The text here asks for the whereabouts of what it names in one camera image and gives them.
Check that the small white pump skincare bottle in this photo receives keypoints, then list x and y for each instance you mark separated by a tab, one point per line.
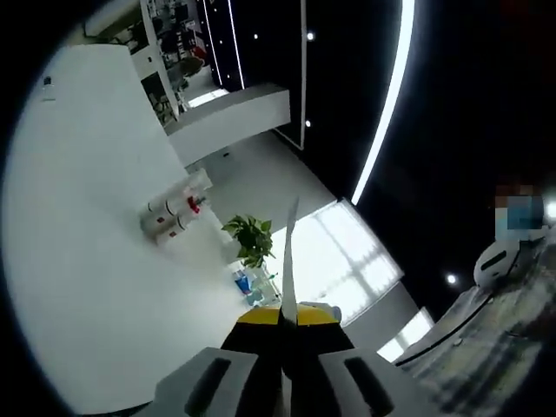
174	226

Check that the person in plaid shirt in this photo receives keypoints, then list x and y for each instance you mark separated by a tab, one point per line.
499	347

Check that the white worn device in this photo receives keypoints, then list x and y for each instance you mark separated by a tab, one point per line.
495	265

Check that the white skincare tube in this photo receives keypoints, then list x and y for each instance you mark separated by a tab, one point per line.
289	269

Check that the long ceiling light strip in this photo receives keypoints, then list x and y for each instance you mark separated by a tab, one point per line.
391	108

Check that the green potted plant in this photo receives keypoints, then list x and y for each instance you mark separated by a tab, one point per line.
249	239

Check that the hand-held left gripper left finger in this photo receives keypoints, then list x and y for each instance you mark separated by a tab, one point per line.
256	343

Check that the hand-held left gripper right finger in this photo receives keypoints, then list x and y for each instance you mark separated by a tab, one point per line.
321	339

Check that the bright window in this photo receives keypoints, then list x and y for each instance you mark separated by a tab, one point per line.
347	243

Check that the long clear skincare bottle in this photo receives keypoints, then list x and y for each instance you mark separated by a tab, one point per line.
158	206

